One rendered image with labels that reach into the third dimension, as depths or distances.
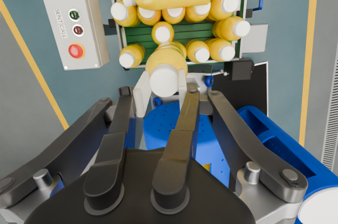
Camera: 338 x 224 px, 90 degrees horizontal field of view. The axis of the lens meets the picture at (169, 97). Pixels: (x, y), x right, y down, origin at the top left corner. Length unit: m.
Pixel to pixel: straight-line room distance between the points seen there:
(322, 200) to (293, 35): 1.31
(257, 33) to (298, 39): 1.19
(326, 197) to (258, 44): 0.77
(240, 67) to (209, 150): 0.31
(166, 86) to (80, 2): 0.36
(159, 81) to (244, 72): 0.46
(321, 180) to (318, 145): 1.54
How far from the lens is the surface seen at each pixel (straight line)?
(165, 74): 0.21
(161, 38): 0.48
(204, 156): 0.46
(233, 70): 0.63
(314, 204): 1.16
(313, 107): 2.33
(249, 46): 0.79
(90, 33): 0.51
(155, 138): 0.47
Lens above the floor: 1.57
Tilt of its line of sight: 68 degrees down
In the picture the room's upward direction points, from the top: 177 degrees clockwise
